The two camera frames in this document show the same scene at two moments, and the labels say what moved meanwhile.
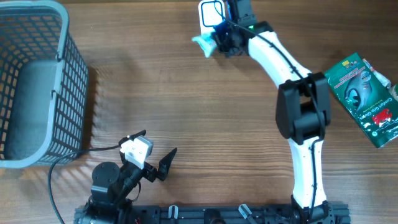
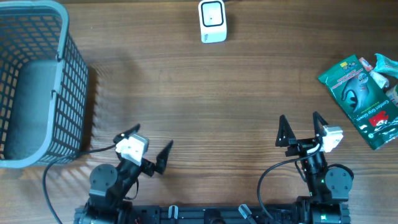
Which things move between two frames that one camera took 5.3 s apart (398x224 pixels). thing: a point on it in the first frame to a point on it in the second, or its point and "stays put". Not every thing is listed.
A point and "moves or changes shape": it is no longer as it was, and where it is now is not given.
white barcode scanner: [211, 12] stays put
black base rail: [322, 213] stays put
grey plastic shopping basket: [43, 86] stays put
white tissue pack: [386, 82] moves or changes shape
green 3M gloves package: [374, 104] stays put
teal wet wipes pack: [206, 42] to [386, 66]
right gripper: [227, 49] to [301, 145]
